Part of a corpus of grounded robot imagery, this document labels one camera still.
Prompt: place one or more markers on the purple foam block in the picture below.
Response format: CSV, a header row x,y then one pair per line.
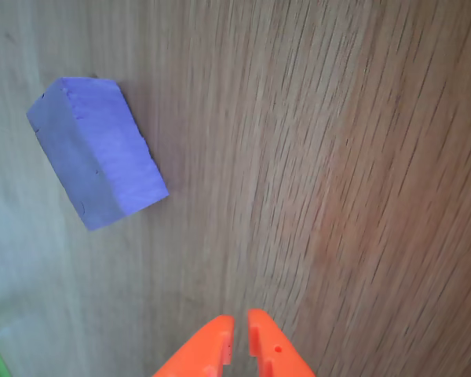
x,y
98,157

